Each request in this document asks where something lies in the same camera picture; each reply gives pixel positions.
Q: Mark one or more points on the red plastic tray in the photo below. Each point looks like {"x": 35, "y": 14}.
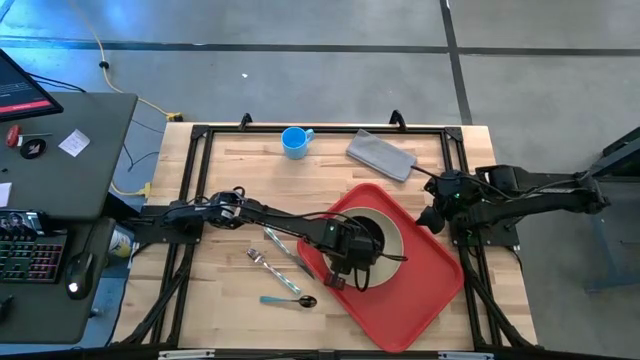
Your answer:
{"x": 415, "y": 300}

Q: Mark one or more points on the black computer mouse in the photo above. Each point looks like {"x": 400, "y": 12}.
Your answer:
{"x": 79, "y": 272}

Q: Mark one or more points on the black round disc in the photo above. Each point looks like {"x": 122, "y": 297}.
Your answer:
{"x": 33, "y": 148}

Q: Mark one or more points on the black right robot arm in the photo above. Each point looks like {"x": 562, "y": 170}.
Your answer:
{"x": 540, "y": 197}

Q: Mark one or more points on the grey napkin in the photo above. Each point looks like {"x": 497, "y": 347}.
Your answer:
{"x": 380, "y": 155}

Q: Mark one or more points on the white paper note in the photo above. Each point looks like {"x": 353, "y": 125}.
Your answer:
{"x": 74, "y": 143}

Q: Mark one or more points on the black bowl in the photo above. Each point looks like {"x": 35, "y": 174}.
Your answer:
{"x": 375, "y": 232}

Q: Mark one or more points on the blue mug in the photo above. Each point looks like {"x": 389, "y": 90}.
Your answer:
{"x": 294, "y": 145}

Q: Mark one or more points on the monitor with red bar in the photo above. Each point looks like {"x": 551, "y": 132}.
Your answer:
{"x": 15, "y": 95}

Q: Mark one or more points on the tan round plate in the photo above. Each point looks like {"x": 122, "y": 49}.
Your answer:
{"x": 387, "y": 270}

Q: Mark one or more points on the backlit keyboard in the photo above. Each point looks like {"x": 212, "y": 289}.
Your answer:
{"x": 30, "y": 257}

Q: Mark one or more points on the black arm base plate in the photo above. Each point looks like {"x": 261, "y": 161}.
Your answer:
{"x": 490, "y": 240}
{"x": 155, "y": 232}

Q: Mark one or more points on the dark lower desk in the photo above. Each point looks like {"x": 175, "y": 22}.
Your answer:
{"x": 45, "y": 320}

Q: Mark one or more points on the small lit display device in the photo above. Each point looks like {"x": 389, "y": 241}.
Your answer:
{"x": 20, "y": 222}

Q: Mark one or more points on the silver bracket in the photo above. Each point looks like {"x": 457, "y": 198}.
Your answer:
{"x": 185, "y": 354}
{"x": 465, "y": 355}

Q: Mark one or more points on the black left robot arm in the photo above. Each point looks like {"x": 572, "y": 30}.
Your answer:
{"x": 280, "y": 217}

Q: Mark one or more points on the white yellow container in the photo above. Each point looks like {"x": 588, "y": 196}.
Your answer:
{"x": 120, "y": 243}

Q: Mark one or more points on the white paper sheet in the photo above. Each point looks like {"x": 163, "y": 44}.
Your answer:
{"x": 4, "y": 195}

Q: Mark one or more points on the black metal table frame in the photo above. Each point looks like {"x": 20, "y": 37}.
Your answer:
{"x": 425, "y": 131}

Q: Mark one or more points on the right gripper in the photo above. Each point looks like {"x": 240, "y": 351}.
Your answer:
{"x": 452, "y": 200}

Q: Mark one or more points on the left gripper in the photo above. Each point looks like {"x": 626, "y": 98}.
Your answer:
{"x": 355, "y": 250}

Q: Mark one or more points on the grey metal stand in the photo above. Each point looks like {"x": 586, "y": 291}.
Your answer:
{"x": 615, "y": 285}

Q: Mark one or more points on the grey desk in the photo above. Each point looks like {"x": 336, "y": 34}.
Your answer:
{"x": 95, "y": 115}

